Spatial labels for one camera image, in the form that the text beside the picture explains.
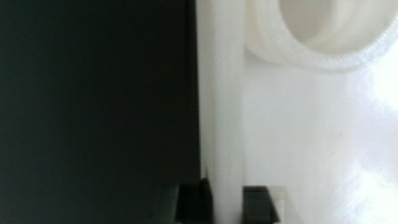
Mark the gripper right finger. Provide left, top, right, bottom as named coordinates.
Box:
left=243, top=186, right=279, bottom=224

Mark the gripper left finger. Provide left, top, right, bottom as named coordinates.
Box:
left=174, top=179, right=213, bottom=224

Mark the white square tabletop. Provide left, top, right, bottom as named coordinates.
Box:
left=195, top=0, right=398, bottom=224

